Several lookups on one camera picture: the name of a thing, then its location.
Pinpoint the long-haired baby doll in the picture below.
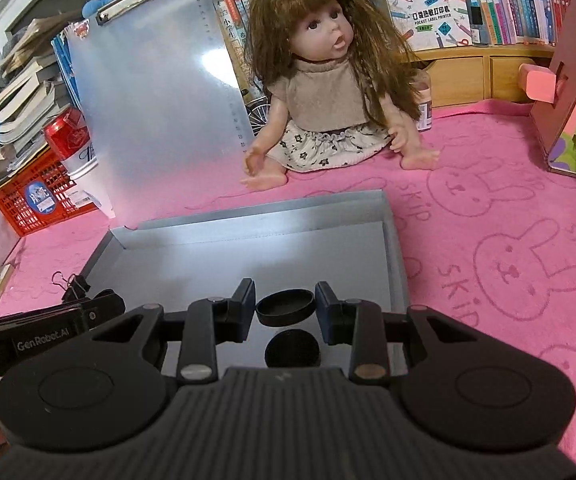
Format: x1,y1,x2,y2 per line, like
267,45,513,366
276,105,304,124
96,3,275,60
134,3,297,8
239,0,442,192

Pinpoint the row of shelved books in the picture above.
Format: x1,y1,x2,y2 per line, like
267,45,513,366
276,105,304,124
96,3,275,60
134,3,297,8
210,0,576,96

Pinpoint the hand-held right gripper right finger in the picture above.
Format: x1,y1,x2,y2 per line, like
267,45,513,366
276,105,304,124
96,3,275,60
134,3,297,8
315,280,474,386

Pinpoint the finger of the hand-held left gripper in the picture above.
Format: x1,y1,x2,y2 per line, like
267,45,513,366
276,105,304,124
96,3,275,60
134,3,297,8
82,289,126,332

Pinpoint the white paper cup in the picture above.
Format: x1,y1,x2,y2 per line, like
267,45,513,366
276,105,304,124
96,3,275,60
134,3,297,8
64,141,101,179

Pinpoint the red plastic basket blue sticker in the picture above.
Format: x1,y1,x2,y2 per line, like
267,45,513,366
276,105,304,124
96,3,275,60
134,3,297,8
0,147,109,238

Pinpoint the white cardboard box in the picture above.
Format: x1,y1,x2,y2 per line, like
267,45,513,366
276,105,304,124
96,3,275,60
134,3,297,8
70,189,409,376

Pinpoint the black binder clip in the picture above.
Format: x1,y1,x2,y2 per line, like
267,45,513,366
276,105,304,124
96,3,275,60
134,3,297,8
52,270,91,302

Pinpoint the wooden drawer organizer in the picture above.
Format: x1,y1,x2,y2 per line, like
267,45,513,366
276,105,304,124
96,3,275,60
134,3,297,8
407,42,558,109

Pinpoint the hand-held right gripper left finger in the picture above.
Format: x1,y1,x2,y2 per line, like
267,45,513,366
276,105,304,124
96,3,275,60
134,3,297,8
90,277,257,386

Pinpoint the small white jar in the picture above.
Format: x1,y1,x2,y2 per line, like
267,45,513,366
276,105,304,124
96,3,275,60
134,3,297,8
414,72,435,133

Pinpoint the red soda can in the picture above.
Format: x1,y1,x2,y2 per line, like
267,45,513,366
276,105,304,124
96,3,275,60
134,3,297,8
43,107,91,162

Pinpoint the black round lid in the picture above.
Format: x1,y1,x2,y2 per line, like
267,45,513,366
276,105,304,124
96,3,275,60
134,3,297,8
255,288,315,329
264,328,321,369

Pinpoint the pink bunny print blanket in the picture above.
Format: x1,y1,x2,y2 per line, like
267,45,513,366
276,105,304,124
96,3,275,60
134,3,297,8
0,99,576,466

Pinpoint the black wire bicycle model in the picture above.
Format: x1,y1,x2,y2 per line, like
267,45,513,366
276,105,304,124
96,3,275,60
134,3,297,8
244,94,275,137

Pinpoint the clear plastic clipboard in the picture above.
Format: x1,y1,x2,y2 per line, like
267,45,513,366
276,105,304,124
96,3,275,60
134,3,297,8
65,0,252,227

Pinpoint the label printer box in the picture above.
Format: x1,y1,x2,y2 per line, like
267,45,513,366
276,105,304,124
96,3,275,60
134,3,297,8
382,0,475,52

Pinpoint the stack of worn books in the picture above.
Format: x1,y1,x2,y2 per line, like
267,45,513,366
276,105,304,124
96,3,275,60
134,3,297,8
0,14,77,162

